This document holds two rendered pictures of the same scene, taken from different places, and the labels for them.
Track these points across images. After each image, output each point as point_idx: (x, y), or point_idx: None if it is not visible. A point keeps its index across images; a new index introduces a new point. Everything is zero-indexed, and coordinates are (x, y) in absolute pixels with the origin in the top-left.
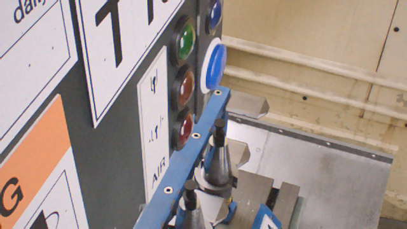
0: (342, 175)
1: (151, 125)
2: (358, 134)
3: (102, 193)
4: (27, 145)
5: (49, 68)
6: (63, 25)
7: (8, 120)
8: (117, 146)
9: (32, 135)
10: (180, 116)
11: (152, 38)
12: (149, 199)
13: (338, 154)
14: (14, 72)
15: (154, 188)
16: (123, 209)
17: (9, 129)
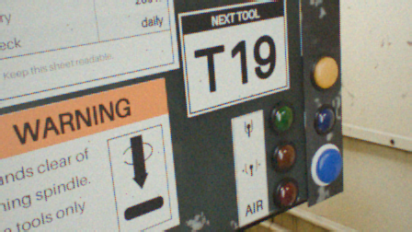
0: None
1: (246, 159)
2: None
3: (192, 171)
4: (138, 88)
5: (158, 59)
6: (171, 44)
7: (130, 67)
8: (210, 149)
9: (143, 86)
10: (282, 179)
11: (246, 95)
12: (241, 223)
13: None
14: (137, 47)
15: (248, 219)
16: (212, 205)
17: (130, 73)
